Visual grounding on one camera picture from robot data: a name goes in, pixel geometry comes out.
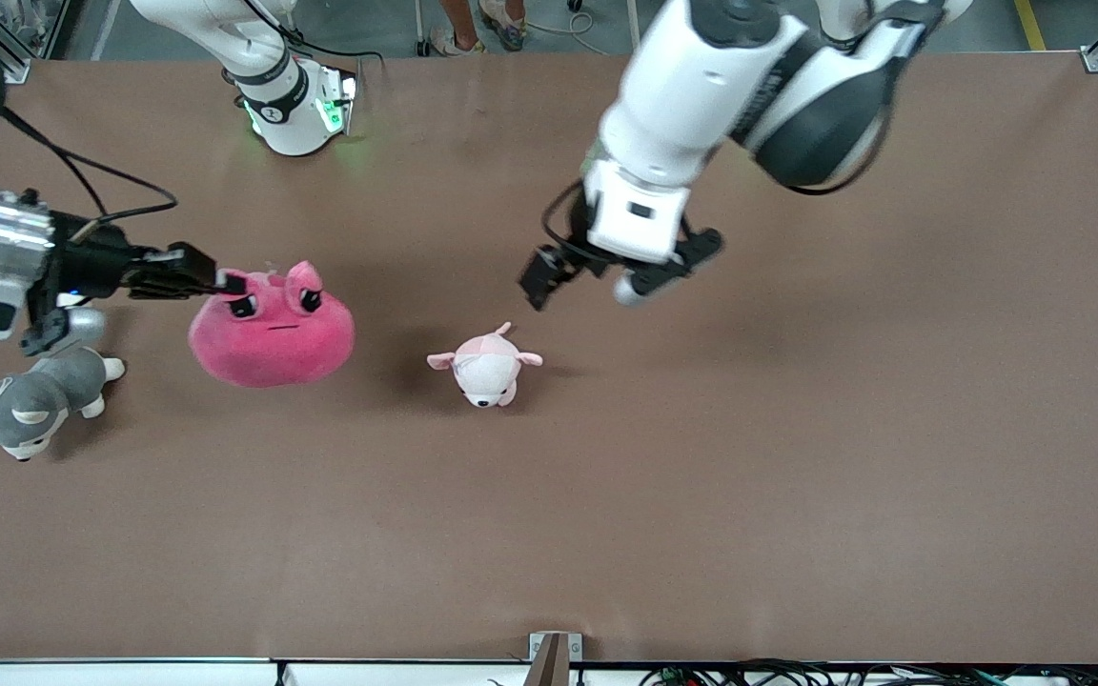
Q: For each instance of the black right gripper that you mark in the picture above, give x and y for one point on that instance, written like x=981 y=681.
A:
x=91 y=264

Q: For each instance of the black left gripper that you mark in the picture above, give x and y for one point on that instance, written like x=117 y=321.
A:
x=570 y=254

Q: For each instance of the pink round plush toy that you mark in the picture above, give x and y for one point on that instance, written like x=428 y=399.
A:
x=273 y=353

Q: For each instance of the pale pink small plush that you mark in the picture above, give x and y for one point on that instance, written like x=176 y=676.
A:
x=484 y=372

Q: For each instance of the grey husky plush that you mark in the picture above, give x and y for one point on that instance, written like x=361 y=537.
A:
x=34 y=405

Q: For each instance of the grey sneaker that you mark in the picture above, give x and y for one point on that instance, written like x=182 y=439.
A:
x=458 y=43
x=506 y=29

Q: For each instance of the thin white pole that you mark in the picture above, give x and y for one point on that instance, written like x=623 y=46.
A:
x=633 y=19
x=416 y=24

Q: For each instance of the person's bare leg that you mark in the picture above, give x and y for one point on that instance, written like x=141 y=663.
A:
x=463 y=14

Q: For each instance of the grey metal table bracket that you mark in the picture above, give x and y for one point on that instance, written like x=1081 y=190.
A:
x=554 y=657

